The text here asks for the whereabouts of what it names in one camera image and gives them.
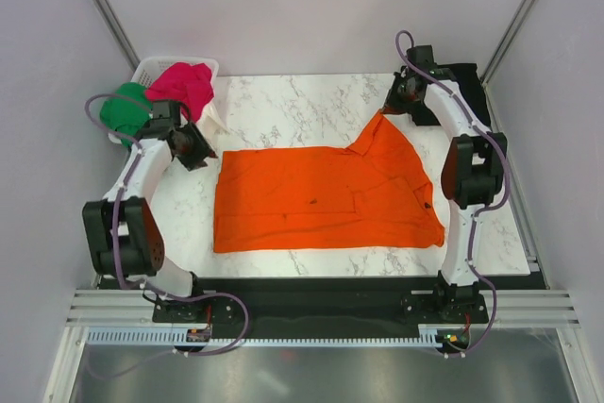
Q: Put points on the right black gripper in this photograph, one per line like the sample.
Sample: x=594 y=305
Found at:
x=394 y=103

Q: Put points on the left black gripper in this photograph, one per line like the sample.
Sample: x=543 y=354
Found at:
x=203 y=149

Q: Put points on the orange t shirt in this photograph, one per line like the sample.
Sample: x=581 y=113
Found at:
x=375 y=192

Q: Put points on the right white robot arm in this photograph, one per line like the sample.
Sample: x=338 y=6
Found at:
x=475 y=175

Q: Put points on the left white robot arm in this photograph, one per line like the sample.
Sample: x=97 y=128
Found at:
x=122 y=234

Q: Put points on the white t shirt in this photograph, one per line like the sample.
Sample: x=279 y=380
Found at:
x=210 y=123

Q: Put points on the red t shirt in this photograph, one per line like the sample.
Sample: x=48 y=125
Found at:
x=185 y=83

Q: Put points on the folded black t shirt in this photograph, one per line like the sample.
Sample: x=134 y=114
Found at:
x=466 y=74

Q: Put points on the green t shirt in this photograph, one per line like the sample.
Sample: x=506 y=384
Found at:
x=124 y=116

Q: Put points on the white laundry basket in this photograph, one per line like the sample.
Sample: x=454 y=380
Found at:
x=150 y=69

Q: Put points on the white slotted cable duct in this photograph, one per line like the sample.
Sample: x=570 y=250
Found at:
x=181 y=337

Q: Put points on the aluminium frame rail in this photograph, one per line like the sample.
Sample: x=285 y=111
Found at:
x=514 y=308

